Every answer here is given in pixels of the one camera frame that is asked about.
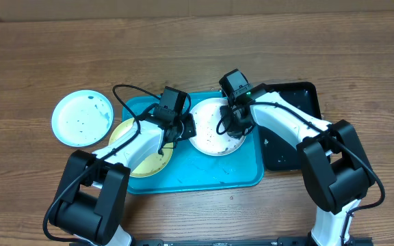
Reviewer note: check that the light blue plate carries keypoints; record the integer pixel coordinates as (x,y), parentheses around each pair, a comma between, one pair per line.
(82,118)

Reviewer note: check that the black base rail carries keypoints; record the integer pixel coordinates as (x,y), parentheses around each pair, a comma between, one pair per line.
(281,241)

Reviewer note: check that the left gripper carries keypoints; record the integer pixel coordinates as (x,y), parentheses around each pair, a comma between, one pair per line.
(190,130)

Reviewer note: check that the yellow plate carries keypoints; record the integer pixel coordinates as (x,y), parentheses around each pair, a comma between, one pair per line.
(151,164)

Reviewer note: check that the black plastic tray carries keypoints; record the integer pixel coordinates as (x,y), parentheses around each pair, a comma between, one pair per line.
(277,154)

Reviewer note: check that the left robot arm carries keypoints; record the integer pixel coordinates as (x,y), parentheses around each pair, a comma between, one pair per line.
(89,202)

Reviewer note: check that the teal plastic tray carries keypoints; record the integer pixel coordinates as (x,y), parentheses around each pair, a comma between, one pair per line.
(190,170)

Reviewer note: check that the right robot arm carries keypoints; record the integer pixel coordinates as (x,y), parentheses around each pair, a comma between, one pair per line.
(335,169)

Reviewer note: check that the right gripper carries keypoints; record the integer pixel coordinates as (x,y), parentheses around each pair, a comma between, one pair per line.
(230,128)

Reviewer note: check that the white plate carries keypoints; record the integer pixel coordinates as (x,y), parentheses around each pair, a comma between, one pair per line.
(206,116)

